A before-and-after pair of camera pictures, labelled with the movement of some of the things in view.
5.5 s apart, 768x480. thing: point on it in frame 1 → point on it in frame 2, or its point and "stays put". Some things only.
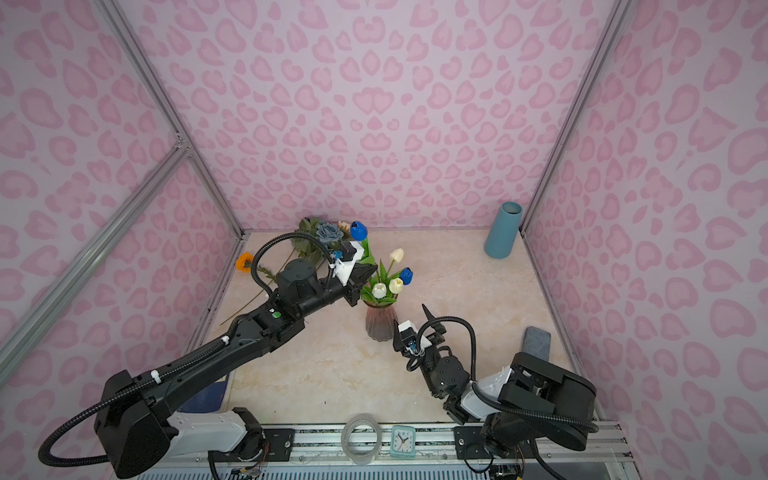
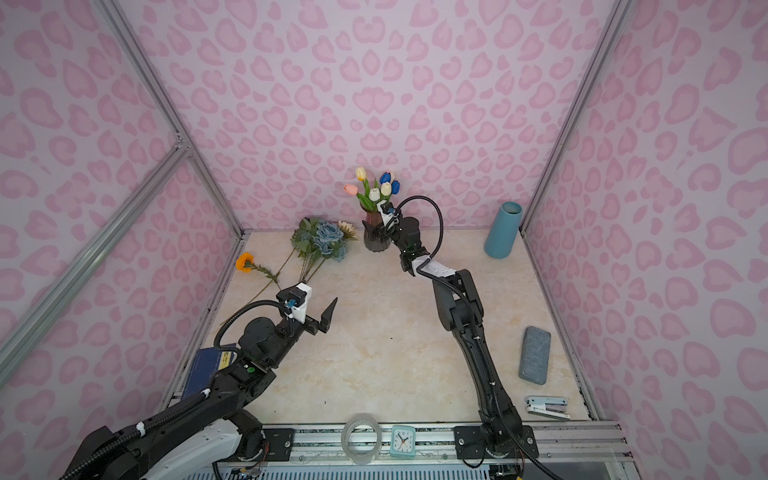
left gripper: [352, 288] → [315, 318]
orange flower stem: [244, 263] stays put
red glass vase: [380, 321] → [375, 238]
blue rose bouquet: [330, 235] stays put
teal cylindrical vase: [502, 231] stays put
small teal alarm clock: [403, 442] stays put
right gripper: [429, 336] → [392, 225]
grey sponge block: [537, 342] stays put
